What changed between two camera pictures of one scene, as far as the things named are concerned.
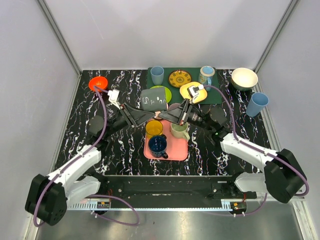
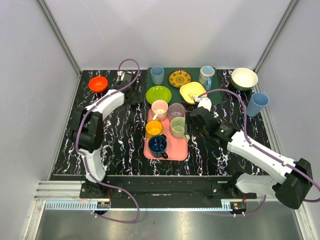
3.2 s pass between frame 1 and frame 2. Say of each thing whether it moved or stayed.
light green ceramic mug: stayed
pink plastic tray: stayed
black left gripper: moved
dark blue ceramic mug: stayed
